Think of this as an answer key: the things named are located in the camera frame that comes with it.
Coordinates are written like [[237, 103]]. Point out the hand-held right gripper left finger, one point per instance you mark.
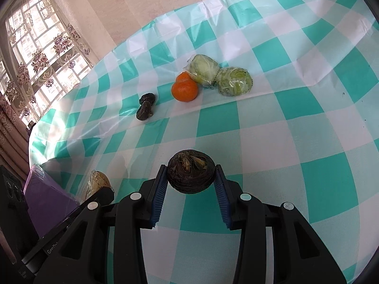
[[157, 196]]

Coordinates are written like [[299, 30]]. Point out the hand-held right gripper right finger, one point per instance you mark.
[[222, 196]]

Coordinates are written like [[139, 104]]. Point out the dark brown water chestnut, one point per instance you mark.
[[189, 173]]

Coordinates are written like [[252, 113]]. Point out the purple box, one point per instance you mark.
[[47, 195]]

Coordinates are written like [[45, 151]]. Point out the dark brown lumpy vegetable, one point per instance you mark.
[[144, 111]]

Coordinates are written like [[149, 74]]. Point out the orange tangerine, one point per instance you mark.
[[184, 91], [183, 77]]

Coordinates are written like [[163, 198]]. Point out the plastic green cabbage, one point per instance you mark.
[[235, 81], [204, 68]]

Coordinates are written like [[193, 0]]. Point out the tan vegetable in plastic wrap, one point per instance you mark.
[[99, 182]]

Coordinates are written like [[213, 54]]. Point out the green white checkered tablecloth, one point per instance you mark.
[[266, 142]]

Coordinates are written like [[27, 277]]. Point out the brown patterned curtain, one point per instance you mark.
[[10, 142]]

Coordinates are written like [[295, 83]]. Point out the floral lace curtain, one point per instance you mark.
[[62, 44]]

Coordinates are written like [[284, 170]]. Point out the window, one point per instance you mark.
[[22, 46]]

